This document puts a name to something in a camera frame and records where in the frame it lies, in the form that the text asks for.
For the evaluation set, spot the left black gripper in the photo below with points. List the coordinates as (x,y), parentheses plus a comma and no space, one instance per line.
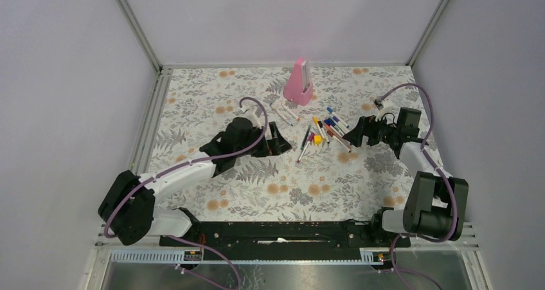
(269,147)

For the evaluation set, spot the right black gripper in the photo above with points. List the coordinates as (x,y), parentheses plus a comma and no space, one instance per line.
(366,128)

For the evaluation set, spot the magenta capped white marker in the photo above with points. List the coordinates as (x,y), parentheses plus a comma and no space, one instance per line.
(305,147)

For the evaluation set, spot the blue capped white marker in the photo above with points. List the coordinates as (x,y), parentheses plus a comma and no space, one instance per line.
(281,115)

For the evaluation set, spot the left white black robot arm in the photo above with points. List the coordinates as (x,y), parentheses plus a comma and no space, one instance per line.
(130,208)

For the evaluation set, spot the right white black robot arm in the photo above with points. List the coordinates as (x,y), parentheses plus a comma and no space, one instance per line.
(435,207)

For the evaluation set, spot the dark green marker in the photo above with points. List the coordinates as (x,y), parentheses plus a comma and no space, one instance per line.
(305,139)

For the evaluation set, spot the red brown capped marker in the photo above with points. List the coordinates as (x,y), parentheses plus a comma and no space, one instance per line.
(337,139)

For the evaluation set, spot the yellow cube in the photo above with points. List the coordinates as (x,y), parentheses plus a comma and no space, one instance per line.
(317,139)

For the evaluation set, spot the floral table mat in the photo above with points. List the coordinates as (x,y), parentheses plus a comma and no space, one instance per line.
(329,184)

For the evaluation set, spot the pink metronome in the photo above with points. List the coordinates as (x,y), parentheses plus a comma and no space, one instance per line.
(299,88)

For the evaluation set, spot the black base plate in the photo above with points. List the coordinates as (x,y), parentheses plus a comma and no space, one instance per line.
(291,241)

